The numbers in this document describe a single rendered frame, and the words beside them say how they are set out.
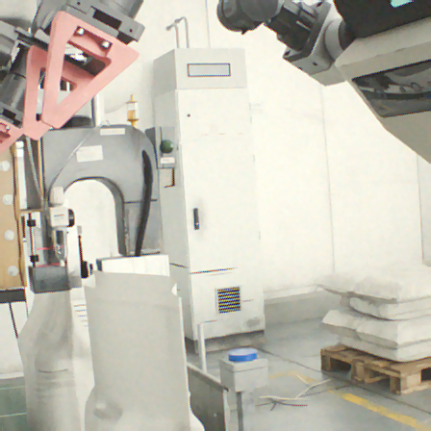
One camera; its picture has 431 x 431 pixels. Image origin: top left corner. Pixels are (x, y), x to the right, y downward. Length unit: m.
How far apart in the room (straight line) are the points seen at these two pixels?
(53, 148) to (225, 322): 4.01
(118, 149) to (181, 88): 3.79
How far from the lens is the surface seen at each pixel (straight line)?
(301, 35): 1.35
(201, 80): 5.37
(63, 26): 0.53
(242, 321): 5.48
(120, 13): 0.56
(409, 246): 6.96
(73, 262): 1.56
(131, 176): 1.56
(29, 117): 0.63
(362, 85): 1.22
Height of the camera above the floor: 1.21
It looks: 3 degrees down
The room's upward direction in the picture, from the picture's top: 4 degrees counter-clockwise
